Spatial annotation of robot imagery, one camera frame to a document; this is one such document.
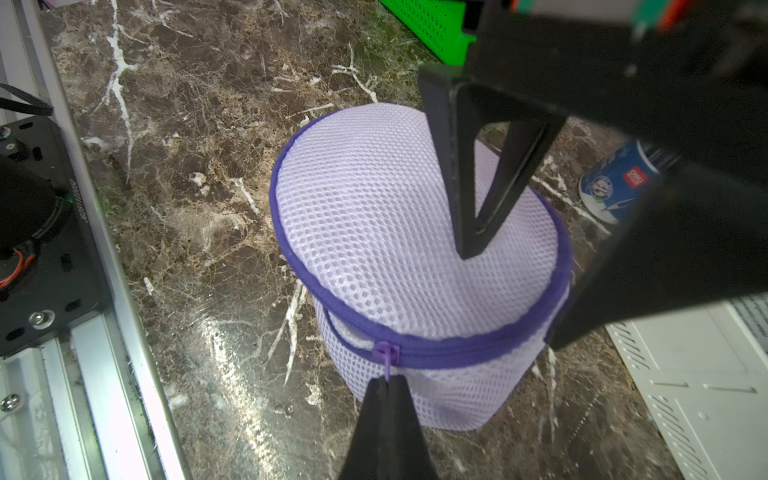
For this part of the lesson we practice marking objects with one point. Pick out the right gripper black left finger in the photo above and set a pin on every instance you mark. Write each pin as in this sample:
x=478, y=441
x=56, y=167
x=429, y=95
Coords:
x=366, y=455

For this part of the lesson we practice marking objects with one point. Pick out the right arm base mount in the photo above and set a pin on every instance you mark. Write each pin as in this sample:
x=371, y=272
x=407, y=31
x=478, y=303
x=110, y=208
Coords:
x=51, y=274

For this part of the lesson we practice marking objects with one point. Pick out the white file organizer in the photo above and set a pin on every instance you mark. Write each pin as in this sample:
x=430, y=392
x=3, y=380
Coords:
x=703, y=374

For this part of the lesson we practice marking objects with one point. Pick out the green plastic basket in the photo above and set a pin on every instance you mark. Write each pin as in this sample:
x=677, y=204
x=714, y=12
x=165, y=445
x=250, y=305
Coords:
x=438, y=24

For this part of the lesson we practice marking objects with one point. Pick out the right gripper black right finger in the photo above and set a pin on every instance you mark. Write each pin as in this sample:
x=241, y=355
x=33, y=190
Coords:
x=408, y=454

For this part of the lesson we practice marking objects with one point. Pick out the blue lid pencil jar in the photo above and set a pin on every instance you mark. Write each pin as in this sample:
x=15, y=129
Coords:
x=608, y=189

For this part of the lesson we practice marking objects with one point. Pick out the purple mesh laundry bag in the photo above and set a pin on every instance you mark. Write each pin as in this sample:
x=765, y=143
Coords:
x=361, y=216

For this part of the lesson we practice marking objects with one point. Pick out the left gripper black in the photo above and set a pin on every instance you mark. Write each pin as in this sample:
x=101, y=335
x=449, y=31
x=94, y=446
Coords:
x=688, y=76

